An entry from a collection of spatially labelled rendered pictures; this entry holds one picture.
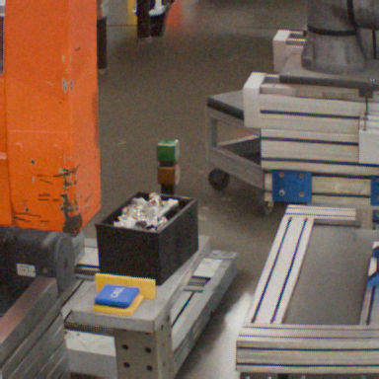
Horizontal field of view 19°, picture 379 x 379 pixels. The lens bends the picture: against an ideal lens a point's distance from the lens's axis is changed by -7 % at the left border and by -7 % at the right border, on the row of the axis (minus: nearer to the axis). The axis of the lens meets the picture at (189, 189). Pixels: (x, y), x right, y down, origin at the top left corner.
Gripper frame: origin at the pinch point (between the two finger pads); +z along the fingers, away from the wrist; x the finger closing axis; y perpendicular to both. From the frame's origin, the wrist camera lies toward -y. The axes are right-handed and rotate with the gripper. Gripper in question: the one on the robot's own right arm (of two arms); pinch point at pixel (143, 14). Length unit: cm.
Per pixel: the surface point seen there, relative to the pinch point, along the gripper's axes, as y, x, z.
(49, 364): -61, 1, 82
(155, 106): -83, -56, -189
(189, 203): -26, 30, 65
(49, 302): -48, 1, 77
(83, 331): -76, -8, 36
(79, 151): -14, 9, 72
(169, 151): -18, 23, 57
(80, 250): -71, -22, -4
